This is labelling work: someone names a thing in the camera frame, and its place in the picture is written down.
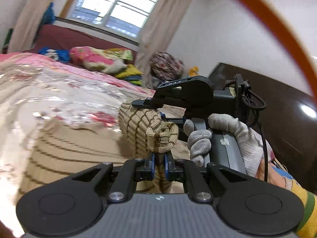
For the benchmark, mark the pink floral bed blanket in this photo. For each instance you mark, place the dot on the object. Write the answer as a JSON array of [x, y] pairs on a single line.
[[37, 62]]

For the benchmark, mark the hanging blue cloth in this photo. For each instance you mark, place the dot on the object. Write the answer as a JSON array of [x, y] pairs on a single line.
[[49, 14]]

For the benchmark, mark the person's right forearm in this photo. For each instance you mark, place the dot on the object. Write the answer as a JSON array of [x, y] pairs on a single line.
[[297, 198]]

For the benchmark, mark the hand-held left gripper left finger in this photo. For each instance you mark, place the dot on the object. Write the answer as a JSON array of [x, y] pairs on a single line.
[[153, 164]]

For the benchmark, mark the pink green pillow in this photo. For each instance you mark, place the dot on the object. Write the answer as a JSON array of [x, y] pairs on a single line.
[[94, 57]]

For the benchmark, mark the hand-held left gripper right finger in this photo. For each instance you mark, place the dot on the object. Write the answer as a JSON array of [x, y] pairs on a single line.
[[166, 167]]

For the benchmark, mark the yellow bag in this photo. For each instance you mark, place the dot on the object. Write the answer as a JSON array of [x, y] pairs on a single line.
[[194, 71]]

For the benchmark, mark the orange curved band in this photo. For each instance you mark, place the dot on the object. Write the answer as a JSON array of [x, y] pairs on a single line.
[[272, 12]]

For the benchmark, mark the beige curtain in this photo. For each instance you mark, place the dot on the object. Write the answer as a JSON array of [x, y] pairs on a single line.
[[166, 17], [32, 17]]

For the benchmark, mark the dark red sofa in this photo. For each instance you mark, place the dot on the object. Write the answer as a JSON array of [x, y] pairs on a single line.
[[62, 37]]

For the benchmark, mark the dark wooden headboard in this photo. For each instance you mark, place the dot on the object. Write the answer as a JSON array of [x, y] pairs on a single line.
[[284, 129]]

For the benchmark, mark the crumpled blue cloth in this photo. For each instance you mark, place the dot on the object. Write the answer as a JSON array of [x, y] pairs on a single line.
[[59, 54]]

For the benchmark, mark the yellow folded blanket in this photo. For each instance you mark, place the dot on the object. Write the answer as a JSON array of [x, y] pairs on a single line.
[[130, 74]]

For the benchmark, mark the green item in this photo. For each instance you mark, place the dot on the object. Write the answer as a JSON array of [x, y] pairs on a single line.
[[8, 38]]

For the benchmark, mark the window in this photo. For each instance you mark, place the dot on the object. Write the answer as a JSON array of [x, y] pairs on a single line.
[[123, 10]]

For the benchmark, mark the beige striped knit sweater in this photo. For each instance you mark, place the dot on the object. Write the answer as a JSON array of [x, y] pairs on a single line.
[[138, 119]]

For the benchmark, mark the person's right hand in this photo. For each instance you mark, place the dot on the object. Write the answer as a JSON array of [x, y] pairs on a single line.
[[198, 143]]

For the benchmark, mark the dark floral cloth bundle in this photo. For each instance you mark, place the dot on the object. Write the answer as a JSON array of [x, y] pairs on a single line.
[[166, 65]]

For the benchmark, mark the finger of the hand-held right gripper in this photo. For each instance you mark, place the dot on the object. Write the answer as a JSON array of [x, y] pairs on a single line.
[[148, 102], [175, 120]]

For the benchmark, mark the clear plastic sheet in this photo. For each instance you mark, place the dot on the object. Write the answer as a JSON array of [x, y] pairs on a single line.
[[49, 99]]

